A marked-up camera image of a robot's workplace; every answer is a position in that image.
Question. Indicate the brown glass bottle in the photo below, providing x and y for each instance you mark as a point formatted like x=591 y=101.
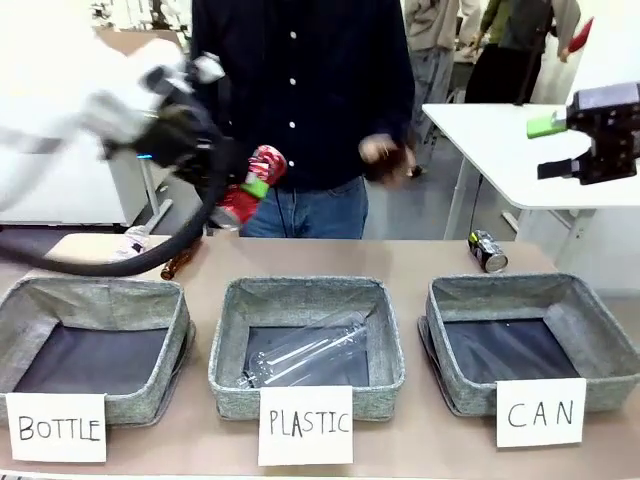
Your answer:
x=176 y=264

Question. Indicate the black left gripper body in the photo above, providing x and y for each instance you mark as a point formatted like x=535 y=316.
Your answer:
x=175 y=142

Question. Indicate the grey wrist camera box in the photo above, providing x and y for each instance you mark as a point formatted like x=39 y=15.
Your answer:
x=607 y=96

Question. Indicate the person in dark shirt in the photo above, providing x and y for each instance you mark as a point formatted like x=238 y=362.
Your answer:
x=300 y=90

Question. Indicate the white background table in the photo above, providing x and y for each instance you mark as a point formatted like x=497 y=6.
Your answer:
x=505 y=150

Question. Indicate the red object in hand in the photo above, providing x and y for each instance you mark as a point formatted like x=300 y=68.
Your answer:
x=581 y=36

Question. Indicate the bystander in beige clothes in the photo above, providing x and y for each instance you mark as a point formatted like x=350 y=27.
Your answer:
x=435 y=55

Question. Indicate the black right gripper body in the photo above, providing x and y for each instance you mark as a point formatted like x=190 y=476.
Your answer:
x=612 y=145

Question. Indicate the grey fabric basket plastic label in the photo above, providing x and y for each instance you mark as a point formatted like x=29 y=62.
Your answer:
x=305 y=340

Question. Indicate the white paper sign CAN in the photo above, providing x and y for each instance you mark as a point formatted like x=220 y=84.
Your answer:
x=541 y=412

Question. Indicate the white paper sign BOTTLE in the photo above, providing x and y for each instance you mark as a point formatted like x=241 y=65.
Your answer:
x=57 y=427

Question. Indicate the bystander in dark clothes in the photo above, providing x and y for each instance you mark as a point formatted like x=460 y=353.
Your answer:
x=515 y=55

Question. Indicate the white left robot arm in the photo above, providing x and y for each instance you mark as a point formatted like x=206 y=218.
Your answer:
x=60 y=90

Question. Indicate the crumpled clear labelled bottle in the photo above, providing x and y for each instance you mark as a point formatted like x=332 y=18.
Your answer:
x=131 y=242

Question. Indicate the black drink can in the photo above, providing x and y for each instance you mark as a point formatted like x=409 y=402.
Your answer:
x=487 y=251

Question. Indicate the white paper sign PLASTIC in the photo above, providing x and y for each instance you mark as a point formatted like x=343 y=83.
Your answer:
x=306 y=425

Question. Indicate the grey fabric basket bottle label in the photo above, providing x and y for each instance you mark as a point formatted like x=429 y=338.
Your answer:
x=95 y=345

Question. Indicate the grey fabric basket can label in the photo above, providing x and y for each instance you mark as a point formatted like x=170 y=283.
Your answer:
x=530 y=335

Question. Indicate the cardboard box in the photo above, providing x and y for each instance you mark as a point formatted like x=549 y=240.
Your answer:
x=137 y=40

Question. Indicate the person's left hand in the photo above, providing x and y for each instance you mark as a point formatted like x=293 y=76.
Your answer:
x=382 y=150

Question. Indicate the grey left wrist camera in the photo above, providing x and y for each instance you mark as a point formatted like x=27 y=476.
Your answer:
x=207 y=67

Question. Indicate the clear plastic bottle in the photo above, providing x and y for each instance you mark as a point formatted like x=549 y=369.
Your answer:
x=305 y=350

